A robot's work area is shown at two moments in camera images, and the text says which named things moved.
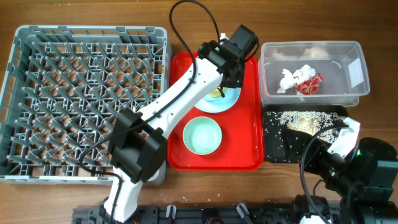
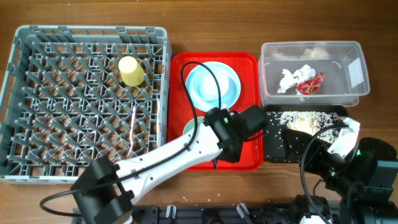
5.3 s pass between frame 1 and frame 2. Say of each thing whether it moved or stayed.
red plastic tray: stayed
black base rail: stayed
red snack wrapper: stayed
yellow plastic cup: moved
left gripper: moved
